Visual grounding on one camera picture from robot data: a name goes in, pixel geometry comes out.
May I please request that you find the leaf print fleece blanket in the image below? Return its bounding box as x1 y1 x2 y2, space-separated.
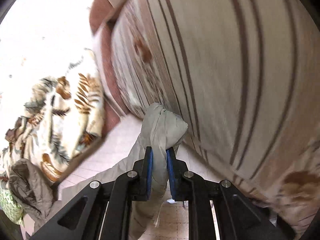
1 49 105 182

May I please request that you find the pink quilted bed cover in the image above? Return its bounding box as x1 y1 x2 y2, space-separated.
22 114 246 240

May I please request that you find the grey quilted puffer jacket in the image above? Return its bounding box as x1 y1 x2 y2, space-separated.
60 103 188 239

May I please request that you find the striped beige floral pillow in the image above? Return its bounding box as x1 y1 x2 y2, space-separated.
109 0 319 235

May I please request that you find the green white patterned pillow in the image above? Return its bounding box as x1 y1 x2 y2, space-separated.
0 189 24 226

